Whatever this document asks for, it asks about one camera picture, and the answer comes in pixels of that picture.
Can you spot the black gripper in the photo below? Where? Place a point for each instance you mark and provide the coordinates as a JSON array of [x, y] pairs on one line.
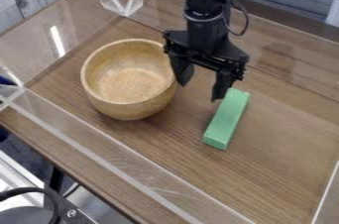
[[204, 45]]

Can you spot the green rectangular block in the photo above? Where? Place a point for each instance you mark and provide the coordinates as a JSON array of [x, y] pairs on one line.
[[226, 120]]

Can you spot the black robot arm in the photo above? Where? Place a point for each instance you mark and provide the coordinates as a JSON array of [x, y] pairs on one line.
[[209, 10]]

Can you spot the brown wooden bowl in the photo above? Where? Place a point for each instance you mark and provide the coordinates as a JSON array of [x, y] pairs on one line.
[[129, 80]]

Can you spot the black metal table leg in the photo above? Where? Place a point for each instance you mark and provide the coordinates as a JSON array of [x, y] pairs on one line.
[[57, 180]]

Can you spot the clear acrylic tray wall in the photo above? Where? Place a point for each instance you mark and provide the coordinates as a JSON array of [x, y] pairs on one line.
[[150, 167]]

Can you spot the black metal bracket with screw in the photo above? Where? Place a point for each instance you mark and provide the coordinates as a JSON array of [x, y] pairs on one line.
[[71, 215]]

